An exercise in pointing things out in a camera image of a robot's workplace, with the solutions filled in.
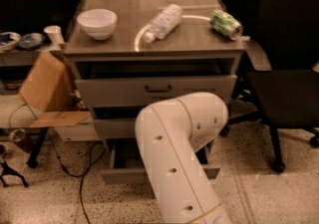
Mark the grey bottom drawer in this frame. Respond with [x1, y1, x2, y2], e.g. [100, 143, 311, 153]
[101, 138, 221, 185]

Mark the grey drawer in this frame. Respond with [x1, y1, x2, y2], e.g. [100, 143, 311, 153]
[76, 75, 237, 108]
[101, 138, 221, 185]
[94, 118, 135, 139]

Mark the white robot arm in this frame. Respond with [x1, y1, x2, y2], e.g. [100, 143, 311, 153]
[135, 93, 232, 224]

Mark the grey top drawer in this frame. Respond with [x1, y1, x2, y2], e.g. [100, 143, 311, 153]
[76, 75, 237, 108]

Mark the grey drawer cabinet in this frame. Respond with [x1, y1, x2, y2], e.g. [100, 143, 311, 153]
[63, 0, 247, 166]

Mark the grey middle drawer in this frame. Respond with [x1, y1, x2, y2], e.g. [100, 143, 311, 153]
[94, 118, 135, 139]

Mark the clear plastic water bottle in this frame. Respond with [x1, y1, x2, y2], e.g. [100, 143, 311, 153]
[144, 4, 183, 43]

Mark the green soda can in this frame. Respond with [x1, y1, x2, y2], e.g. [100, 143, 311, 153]
[210, 10, 243, 41]

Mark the brown cardboard box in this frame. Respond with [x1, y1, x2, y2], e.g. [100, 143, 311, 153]
[18, 52, 99, 141]

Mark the white paper cup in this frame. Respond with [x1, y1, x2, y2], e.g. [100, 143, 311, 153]
[44, 25, 64, 45]

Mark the black office chair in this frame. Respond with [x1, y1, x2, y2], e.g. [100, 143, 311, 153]
[227, 0, 319, 173]

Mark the black stand leg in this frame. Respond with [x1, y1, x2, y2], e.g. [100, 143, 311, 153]
[27, 127, 48, 168]

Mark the brown cup on floor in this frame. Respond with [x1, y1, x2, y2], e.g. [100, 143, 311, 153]
[9, 128, 33, 153]

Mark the blue white bowl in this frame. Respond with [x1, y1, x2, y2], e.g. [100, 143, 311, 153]
[0, 32, 21, 52]

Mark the black tripod foot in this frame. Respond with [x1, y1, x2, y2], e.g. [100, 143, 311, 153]
[0, 160, 29, 187]

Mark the black floor cable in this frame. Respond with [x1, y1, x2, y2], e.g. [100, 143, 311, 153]
[9, 102, 108, 224]

